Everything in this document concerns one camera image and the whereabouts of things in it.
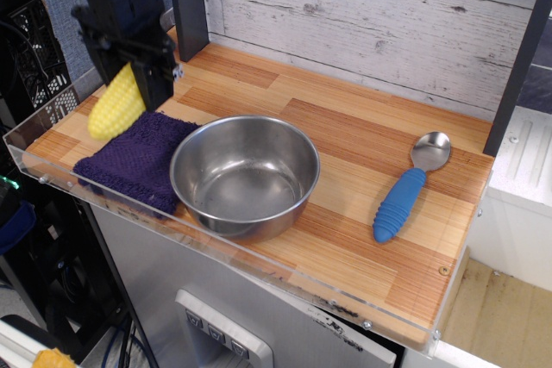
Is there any blue handled metal spoon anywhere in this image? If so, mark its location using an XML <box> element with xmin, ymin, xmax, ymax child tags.
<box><xmin>373</xmin><ymin>131</ymin><xmax>451</xmax><ymax>243</ymax></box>

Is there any yellow plastic corn cob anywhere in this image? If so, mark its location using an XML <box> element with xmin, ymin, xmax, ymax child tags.
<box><xmin>88</xmin><ymin>63</ymin><xmax>146</xmax><ymax>140</ymax></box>

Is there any dark grey right post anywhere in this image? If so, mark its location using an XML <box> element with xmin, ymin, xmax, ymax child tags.
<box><xmin>483</xmin><ymin>0</ymin><xmax>551</xmax><ymax>157</ymax></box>

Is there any dark grey left post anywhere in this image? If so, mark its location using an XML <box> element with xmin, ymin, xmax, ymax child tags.
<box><xmin>172</xmin><ymin>0</ymin><xmax>210</xmax><ymax>62</ymax></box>

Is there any purple knitted towel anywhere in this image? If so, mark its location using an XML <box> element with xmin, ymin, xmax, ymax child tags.
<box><xmin>73</xmin><ymin>112</ymin><xmax>200</xmax><ymax>215</ymax></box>

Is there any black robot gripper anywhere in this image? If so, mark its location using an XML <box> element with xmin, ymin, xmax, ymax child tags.
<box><xmin>72</xmin><ymin>0</ymin><xmax>181</xmax><ymax>112</ymax></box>

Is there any black plastic crate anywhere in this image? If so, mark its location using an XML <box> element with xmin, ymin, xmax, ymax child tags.
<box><xmin>1</xmin><ymin>0</ymin><xmax>70</xmax><ymax>109</ymax></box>

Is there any silver toy appliance front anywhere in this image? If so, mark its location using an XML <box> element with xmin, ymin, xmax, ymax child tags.
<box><xmin>91</xmin><ymin>207</ymin><xmax>403</xmax><ymax>367</ymax></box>

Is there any dark grey post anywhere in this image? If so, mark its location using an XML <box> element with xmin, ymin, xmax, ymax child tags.
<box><xmin>483</xmin><ymin>0</ymin><xmax>551</xmax><ymax>157</ymax></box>
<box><xmin>172</xmin><ymin>0</ymin><xmax>210</xmax><ymax>62</ymax></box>

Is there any stainless steel bowl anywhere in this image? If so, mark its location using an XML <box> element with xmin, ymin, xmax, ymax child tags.
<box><xmin>170</xmin><ymin>115</ymin><xmax>321</xmax><ymax>243</ymax></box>

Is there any white ridged side counter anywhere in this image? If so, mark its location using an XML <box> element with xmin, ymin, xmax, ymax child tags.
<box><xmin>488</xmin><ymin>106</ymin><xmax>551</xmax><ymax>212</ymax></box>

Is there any clear acrylic table guard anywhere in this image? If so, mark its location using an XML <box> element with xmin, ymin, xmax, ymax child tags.
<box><xmin>2</xmin><ymin>9</ymin><xmax>492</xmax><ymax>359</ymax></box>

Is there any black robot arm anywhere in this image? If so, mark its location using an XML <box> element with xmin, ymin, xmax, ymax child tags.
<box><xmin>72</xmin><ymin>0</ymin><xmax>182</xmax><ymax>111</ymax></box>

